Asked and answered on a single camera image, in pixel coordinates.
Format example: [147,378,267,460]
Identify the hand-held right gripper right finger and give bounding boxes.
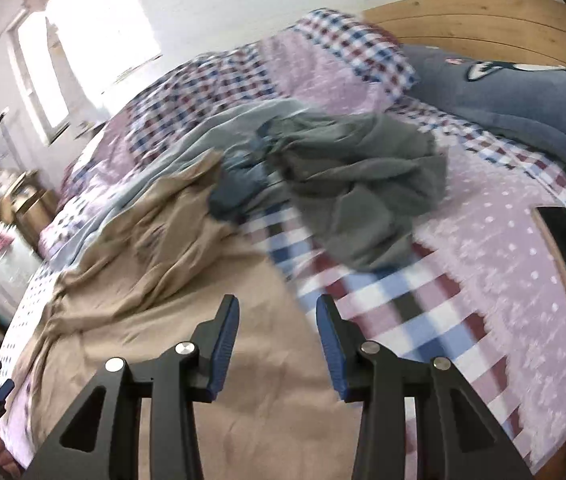
[315,294,534,480]

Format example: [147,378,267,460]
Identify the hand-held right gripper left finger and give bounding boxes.
[23,294,241,480]

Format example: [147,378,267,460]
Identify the beige garment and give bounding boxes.
[10,152,364,480]

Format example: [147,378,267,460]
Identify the person's left hand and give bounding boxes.
[0,435,24,480]

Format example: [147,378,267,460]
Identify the clear laundry basket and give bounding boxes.
[0,220,44,323]

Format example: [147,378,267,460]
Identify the grey garment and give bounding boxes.
[263,110,450,273]

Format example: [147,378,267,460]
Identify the checked bed sheet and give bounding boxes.
[0,95,566,468]

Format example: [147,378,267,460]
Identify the open cardboard boxes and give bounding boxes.
[0,170,60,253]

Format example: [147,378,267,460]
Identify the light blue garment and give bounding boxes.
[113,100,308,211]

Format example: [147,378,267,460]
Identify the blue printed pillow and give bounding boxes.
[402,44,566,198]

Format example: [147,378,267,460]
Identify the window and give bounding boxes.
[7,0,164,142]

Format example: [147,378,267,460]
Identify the wooden headboard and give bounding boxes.
[362,0,566,75]

